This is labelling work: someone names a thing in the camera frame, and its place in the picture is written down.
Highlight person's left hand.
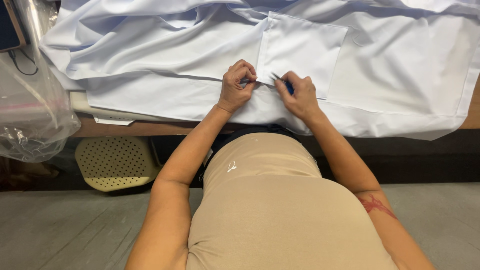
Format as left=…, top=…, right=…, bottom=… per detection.
left=217, top=59, right=259, bottom=115

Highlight cream perforated plastic stool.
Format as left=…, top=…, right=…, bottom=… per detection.
left=74, top=136, right=163, bottom=193

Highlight clear plastic bag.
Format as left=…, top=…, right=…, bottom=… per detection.
left=0, top=0, right=82, bottom=163

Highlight white coat garment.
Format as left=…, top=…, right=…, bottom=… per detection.
left=39, top=0, right=480, bottom=141

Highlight person's beige top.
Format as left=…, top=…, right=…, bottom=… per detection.
left=186, top=132, right=399, bottom=270

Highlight black cable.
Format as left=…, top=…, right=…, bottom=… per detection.
left=7, top=48, right=39, bottom=76

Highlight dark wood-framed device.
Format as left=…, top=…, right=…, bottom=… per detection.
left=0, top=0, right=28, bottom=53

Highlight person's right hand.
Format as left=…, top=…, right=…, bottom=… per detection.
left=274, top=71, right=322, bottom=121

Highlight blue-handled thread snips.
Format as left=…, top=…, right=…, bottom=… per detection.
left=271, top=72, right=295, bottom=95

